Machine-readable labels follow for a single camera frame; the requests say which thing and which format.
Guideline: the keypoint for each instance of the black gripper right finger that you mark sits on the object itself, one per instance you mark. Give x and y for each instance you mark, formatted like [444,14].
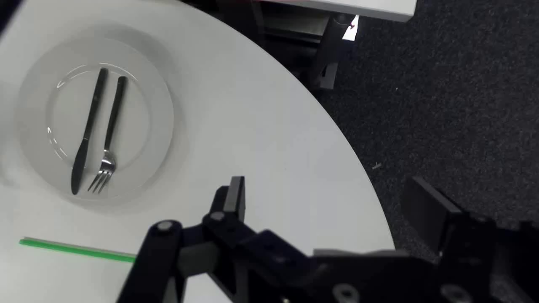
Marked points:
[430,213]

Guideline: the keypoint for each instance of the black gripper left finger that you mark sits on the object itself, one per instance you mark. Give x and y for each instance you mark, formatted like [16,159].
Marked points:
[228,203]

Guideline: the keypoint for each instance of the green straw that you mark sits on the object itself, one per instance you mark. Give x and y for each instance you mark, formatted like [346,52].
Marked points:
[73,248]

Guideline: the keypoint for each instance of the white plate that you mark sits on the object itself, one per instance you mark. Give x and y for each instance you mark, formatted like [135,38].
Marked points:
[145,112]

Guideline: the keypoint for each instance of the white side table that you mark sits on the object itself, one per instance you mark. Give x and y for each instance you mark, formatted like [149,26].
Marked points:
[359,8]

